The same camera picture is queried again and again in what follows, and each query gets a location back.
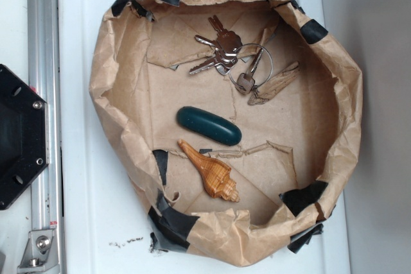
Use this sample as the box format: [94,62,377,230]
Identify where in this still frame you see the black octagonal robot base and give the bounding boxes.
[1,65,48,210]

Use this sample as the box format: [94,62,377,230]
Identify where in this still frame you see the dark green plastic pickle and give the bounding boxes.
[176,107,242,146]

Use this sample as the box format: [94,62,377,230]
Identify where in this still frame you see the brown paper bag bin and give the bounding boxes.
[89,0,363,266]

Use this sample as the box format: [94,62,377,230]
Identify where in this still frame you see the single key with dark head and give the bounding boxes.
[236,49,264,94]

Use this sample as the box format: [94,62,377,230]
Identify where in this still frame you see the orange striped conch shell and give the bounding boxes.
[177,139,240,203]

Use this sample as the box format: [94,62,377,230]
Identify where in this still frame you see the small driftwood piece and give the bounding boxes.
[248,61,301,106]

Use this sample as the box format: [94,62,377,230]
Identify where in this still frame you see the silver key bunch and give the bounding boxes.
[189,15,242,75]

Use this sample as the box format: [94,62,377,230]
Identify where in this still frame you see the silver key ring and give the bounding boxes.
[228,42,274,88]

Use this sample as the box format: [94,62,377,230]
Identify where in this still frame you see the aluminium extrusion rail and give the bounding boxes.
[28,0,66,273]

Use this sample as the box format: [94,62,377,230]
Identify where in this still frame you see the metal corner bracket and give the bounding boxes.
[17,229,60,273]

